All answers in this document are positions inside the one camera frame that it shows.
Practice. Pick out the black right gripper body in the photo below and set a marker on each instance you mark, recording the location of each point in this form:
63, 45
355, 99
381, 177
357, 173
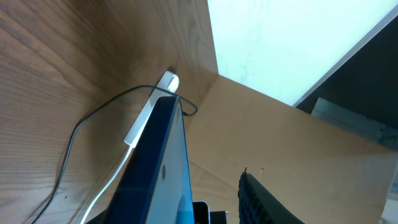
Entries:
219, 217

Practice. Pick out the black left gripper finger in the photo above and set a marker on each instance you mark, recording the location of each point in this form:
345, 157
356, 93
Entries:
258, 206

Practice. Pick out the blue Galaxy smartphone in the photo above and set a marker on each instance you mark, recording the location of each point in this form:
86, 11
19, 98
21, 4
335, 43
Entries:
155, 187

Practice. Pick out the white power strip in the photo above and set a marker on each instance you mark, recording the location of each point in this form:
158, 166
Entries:
169, 82

